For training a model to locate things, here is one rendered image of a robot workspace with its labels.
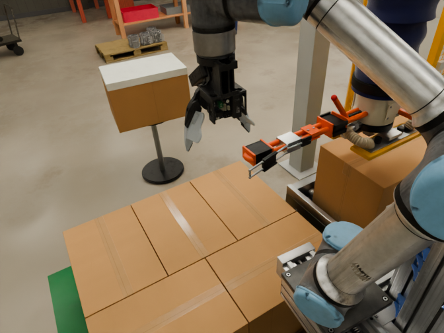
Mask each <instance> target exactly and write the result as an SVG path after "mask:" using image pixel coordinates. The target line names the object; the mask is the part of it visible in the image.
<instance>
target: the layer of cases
mask: <svg viewBox="0 0 444 333"><path fill-rule="evenodd" d="M248 170H249V168H248V167H247V166H246V165H244V164H243V163H242V162H241V161H238V162H235V163H233V164H231V165H228V166H225V167H223V168H220V169H218V170H215V171H213V172H211V173H208V174H205V175H203V176H201V177H198V178H195V179H193V180H191V181H189V182H185V183H183V184H181V185H178V186H175V187H173V188H171V189H168V190H165V191H164V192H161V193H158V194H155V195H154V196H151V197H148V198H145V199H144V200H141V201H138V202H135V203H133V204H131V206H130V205H128V206H125V207H123V208H121V209H118V210H116V211H113V212H111V213H108V214H106V215H103V216H101V217H98V218H96V219H93V220H91V221H88V222H86V223H83V224H81V225H78V226H76V227H74V228H71V229H68V230H66V231H64V232H63V236H64V239H65V244H66V247H67V252H68V255H69V259H70V263H71V267H72V270H73V275H74V278H75V283H76V286H77V290H78V293H79V298H80V301H81V306H82V308H83V313H84V316H85V321H86V324H87V328H88V331H89V333H296V332H297V331H299V330H300V329H302V328H303V326H302V325H301V323H300V322H299V321H298V319H297V318H296V316H295V315H294V314H293V312H292V311H291V309H290V308H289V306H288V305H287V303H286V302H285V301H284V299H283V298H282V296H281V295H280V292H281V278H280V277H279V276H278V274H277V273H276V269H277V259H278V256H280V255H282V254H285V253H286V252H289V251H290V250H293V249H295V248H297V247H299V246H302V245H304V244H306V243H308V242H310V243H311V244H312V245H313V246H314V247H315V252H316V251H317V250H318V248H319V246H320V244H321V241H322V233H320V232H319V231H318V230H317V229H316V228H315V227H313V226H312V225H311V224H310V223H309V222H308V221H307V220H306V219H305V218H304V217H303V216H302V215H300V214H299V213H298V212H296V210H294V209H293V208H292V207H291V206H290V205H289V204H288V203H287V202H286V201H285V200H284V199H282V198H281V197H280V196H279V195H278V194H277V193H275V192H274V191H273V190H272V189H271V188H270V187H269V186H268V185H267V184H266V183H265V182H263V181H262V180H261V179H260V178H259V177H258V176H256V175H255V176H253V177H252V178H251V179H249V178H248V177H249V176H248Z"/></svg>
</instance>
